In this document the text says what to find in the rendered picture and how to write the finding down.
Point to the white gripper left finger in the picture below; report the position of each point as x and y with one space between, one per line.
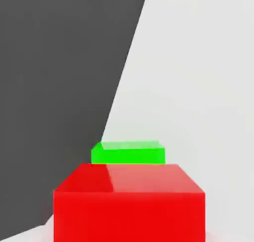
39 234

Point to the small red cube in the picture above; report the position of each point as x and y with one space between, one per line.
129 216

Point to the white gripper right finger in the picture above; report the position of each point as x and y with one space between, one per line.
213 238

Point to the small green cube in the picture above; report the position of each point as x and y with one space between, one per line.
127 155

